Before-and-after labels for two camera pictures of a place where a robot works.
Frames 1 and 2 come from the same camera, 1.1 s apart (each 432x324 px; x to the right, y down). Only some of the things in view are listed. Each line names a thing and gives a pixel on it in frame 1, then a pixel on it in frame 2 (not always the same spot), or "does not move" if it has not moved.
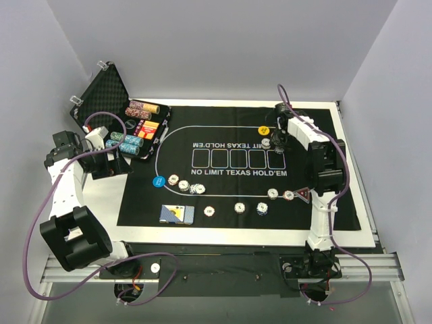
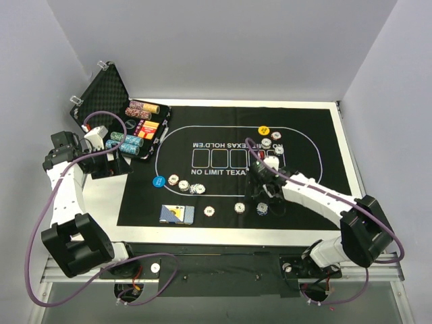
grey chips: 183,185 does not move
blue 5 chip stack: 262,208 does not move
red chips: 173,179 does not move
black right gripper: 278,138 to 262,185
